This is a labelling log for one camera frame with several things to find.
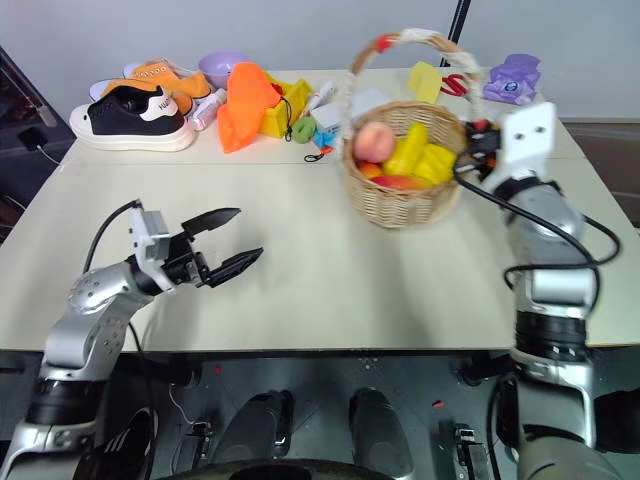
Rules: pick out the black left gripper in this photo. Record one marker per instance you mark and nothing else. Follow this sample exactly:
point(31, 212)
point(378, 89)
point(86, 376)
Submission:
point(184, 262)

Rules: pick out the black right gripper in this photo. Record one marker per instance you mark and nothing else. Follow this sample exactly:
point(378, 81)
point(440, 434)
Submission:
point(489, 150)

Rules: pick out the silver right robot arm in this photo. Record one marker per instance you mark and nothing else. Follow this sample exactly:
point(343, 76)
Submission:
point(550, 300)

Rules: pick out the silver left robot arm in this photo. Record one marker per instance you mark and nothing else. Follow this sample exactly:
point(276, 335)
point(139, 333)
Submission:
point(90, 320)

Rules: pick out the yellow ridged star fruit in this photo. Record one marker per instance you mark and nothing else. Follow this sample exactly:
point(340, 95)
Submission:
point(436, 164)

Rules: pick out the red scissors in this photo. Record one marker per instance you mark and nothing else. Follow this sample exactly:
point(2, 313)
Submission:
point(454, 84)

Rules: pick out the yellow banana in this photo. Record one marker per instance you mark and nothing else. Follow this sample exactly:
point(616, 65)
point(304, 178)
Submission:
point(407, 147)

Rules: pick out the purple plastic package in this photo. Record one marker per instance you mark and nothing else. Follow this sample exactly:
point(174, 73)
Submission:
point(512, 80)

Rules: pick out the yellow sponge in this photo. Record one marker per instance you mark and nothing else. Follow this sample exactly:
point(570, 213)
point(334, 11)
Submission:
point(426, 82)

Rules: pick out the red orange mango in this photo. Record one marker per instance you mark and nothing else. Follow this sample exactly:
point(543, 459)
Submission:
point(400, 182)

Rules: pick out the pink peach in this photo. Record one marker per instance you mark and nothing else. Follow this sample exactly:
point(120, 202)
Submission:
point(375, 141)

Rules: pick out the small red orange fruit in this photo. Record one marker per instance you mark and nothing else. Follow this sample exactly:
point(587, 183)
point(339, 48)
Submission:
point(370, 170)

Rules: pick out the black tripod pole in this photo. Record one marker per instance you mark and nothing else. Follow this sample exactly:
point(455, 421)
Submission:
point(456, 30)

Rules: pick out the pink white bottle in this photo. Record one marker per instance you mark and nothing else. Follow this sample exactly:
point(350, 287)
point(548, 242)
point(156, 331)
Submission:
point(207, 111)

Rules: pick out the orange fabric bag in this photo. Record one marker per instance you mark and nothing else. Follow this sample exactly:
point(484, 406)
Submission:
point(245, 107)

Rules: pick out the white box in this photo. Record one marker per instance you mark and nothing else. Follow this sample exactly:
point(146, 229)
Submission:
point(345, 112)

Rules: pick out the yellow fabric bag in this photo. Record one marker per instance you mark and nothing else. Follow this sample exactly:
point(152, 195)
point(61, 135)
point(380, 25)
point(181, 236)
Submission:
point(285, 107)

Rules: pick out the small blue item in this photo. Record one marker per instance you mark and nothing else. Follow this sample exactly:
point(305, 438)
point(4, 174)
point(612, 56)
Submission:
point(327, 136)

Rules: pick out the black and white sneaker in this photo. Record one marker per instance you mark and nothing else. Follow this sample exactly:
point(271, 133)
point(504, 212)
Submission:
point(125, 122)

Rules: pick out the white tube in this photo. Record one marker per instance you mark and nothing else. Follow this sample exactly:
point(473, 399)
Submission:
point(322, 96)

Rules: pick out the orange canvas sneaker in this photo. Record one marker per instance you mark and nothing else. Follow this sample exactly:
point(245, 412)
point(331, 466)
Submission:
point(102, 87)
point(170, 77)

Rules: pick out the purple bowl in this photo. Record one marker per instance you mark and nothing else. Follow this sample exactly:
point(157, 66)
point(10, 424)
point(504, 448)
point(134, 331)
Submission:
point(220, 67)

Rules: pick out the dark side cabinet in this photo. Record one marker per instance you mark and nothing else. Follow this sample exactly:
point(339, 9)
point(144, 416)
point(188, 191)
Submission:
point(20, 165)

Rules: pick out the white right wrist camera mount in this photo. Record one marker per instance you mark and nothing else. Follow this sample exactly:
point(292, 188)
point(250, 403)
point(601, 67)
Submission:
point(527, 135)

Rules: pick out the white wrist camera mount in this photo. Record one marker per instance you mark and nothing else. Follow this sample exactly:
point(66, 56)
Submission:
point(527, 135)
point(150, 245)

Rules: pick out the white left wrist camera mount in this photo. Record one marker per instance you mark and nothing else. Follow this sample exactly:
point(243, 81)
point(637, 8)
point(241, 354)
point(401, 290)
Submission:
point(150, 245)

